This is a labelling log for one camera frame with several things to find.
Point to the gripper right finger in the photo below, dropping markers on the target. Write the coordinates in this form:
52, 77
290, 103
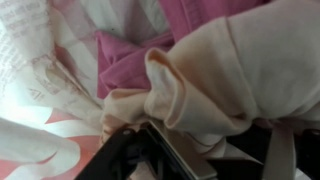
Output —
280, 156

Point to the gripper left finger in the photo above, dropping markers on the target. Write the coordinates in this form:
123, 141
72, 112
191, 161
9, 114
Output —
186, 156

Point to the cream cloth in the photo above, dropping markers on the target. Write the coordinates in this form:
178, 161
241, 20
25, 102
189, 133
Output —
233, 66

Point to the pink cloth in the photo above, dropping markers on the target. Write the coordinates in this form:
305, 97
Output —
123, 66

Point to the white red plastic bag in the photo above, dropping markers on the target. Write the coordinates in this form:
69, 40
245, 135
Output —
26, 66

